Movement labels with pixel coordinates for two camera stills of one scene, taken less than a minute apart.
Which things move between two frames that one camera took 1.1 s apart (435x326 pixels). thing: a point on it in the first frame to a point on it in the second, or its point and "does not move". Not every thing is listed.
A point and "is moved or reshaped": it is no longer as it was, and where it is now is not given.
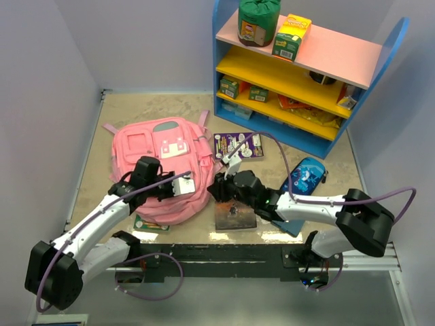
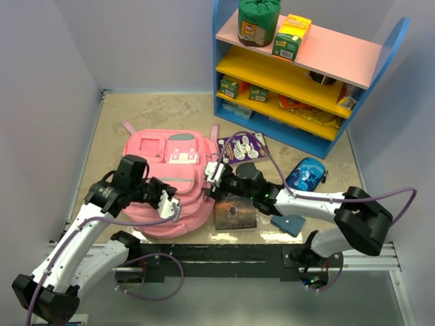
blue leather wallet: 291,226 does not move
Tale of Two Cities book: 232,215 does not move
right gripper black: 218,188 does not move
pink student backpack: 179,145 is moved or reshaped
